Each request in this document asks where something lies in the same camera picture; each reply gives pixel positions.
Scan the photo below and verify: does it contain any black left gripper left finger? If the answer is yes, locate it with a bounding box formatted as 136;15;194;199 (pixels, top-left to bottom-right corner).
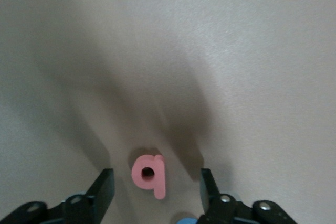
0;168;116;224

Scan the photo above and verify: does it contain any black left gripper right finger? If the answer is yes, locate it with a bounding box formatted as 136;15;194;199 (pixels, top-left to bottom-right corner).
196;168;300;224

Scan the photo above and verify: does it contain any blue foam letter o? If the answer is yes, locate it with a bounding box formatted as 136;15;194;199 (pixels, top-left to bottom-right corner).
176;217;198;224

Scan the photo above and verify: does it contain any pink foam letter b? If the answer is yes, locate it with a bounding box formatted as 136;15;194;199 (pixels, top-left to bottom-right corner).
131;154;166;200

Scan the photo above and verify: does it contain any brown table cover sheet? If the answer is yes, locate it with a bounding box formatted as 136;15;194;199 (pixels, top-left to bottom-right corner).
0;0;336;224

